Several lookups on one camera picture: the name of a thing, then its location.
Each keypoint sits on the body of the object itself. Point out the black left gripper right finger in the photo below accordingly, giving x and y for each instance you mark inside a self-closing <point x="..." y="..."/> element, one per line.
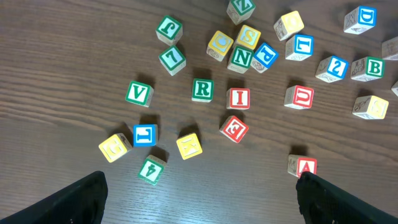
<point x="322" y="202"/>

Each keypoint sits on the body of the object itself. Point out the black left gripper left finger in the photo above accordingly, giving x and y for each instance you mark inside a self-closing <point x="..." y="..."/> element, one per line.
<point x="81" y="202"/>

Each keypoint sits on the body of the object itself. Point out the red A block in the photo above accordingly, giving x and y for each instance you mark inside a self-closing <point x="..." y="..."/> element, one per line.
<point x="298" y="164"/>

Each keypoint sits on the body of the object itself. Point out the blue 2 block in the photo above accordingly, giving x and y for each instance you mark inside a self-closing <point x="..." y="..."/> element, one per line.
<point x="332" y="69"/>

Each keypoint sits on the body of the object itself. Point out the red I block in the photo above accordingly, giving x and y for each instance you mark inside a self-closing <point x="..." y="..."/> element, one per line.
<point x="238" y="99"/>

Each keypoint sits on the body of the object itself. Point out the yellow G block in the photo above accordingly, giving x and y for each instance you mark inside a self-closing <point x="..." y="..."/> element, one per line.
<point x="115" y="147"/>

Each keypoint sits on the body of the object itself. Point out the green 4 block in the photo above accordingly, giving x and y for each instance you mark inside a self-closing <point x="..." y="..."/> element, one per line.
<point x="152" y="169"/>

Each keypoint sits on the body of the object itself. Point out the blue T block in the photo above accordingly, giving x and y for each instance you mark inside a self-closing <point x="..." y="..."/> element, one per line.
<point x="145" y="135"/>

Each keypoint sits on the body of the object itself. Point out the yellow S block centre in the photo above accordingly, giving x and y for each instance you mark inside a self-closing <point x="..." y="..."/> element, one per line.
<point x="370" y="107"/>

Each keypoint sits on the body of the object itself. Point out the yellow s block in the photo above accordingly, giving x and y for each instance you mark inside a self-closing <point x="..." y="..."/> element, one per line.
<point x="370" y="107"/>
<point x="248" y="37"/>

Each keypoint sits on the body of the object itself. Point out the red U block left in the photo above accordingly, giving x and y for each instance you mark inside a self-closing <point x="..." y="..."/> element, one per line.
<point x="299" y="97"/>

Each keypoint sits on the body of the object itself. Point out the red E block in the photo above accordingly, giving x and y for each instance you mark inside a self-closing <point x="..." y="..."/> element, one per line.
<point x="234" y="129"/>

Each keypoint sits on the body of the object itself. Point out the yellow K block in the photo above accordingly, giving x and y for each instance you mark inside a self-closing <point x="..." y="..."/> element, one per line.
<point x="189" y="146"/>

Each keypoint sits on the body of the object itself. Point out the green V block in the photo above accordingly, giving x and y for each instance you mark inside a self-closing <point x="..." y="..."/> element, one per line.
<point x="139" y="94"/>

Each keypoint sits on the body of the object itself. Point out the yellow Q block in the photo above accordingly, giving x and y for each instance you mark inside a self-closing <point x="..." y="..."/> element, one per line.
<point x="394" y="88"/>

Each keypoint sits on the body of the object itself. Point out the green B block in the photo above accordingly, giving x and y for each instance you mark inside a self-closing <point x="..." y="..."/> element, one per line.
<point x="367" y="69"/>

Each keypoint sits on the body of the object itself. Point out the blue P block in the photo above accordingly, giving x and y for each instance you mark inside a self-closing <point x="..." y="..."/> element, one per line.
<point x="264" y="58"/>

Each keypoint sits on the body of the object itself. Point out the blue L block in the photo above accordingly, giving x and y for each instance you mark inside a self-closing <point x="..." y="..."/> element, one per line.
<point x="299" y="47"/>

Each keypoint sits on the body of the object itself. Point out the green R block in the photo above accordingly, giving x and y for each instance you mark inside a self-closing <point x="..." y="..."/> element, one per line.
<point x="203" y="90"/>

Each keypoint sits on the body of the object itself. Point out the green N block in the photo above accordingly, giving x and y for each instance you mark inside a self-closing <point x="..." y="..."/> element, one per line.
<point x="240" y="60"/>

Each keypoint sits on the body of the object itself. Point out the green 7 block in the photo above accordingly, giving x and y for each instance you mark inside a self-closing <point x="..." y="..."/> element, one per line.
<point x="173" y="60"/>

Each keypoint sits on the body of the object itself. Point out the blue D block near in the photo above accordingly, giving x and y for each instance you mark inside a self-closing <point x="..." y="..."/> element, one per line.
<point x="390" y="49"/>

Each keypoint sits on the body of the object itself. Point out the blue d block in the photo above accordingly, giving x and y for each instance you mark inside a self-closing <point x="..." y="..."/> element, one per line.
<point x="360" y="20"/>
<point x="390" y="49"/>

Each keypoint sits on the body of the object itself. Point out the yellow O block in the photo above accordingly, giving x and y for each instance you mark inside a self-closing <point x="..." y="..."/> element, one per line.
<point x="288" y="25"/>

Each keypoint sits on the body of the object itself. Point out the blue D block far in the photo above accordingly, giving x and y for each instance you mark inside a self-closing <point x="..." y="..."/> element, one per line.
<point x="360" y="20"/>

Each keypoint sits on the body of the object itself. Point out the yellow C block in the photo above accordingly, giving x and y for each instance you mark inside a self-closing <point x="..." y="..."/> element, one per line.
<point x="219" y="46"/>

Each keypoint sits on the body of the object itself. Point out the green J block left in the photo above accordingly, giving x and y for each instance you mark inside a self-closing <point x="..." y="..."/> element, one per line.
<point x="169" y="31"/>

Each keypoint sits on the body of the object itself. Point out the green Z block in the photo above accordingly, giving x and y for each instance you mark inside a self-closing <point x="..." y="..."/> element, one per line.
<point x="240" y="10"/>

